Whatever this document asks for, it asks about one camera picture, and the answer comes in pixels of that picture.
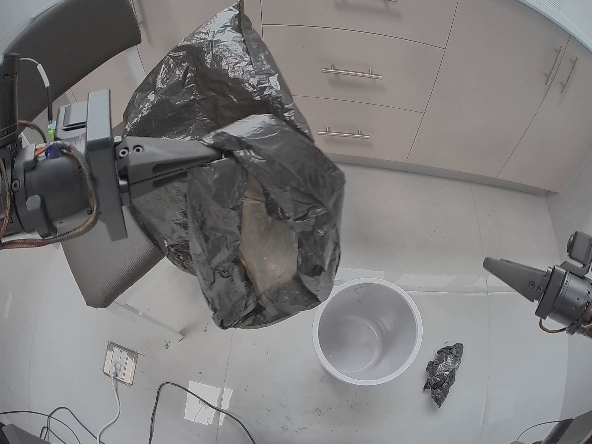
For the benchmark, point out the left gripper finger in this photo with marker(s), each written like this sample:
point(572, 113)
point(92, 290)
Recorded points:
point(134, 187)
point(157, 153)

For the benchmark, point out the grey padded white-framed chair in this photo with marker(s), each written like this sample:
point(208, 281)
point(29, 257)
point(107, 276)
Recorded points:
point(69, 30)

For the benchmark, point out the black plastic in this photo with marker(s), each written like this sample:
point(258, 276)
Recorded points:
point(444, 368)

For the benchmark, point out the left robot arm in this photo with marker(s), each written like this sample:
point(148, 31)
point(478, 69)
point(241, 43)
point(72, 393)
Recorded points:
point(9, 109)

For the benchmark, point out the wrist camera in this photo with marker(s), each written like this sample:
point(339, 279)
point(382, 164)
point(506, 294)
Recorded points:
point(71, 118)
point(580, 252)

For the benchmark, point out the white trash bin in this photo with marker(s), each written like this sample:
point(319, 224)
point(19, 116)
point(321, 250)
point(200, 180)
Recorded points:
point(365, 340)

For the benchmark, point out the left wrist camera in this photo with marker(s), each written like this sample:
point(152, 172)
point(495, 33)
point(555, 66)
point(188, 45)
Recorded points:
point(71, 118)

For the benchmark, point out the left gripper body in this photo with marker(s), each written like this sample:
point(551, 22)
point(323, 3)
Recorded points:
point(55, 187)

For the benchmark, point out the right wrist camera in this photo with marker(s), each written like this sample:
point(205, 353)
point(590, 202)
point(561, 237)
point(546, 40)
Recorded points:
point(580, 252)

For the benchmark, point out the beige cabinet with drawers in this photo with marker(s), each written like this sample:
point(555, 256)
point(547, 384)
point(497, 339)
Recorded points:
point(485, 86)

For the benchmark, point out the black plastic bag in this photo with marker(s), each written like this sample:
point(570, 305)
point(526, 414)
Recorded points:
point(222, 86)

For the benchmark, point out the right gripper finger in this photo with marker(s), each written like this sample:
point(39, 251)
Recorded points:
point(529, 289)
point(527, 272)

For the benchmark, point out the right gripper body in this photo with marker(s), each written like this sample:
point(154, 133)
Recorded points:
point(552, 294)

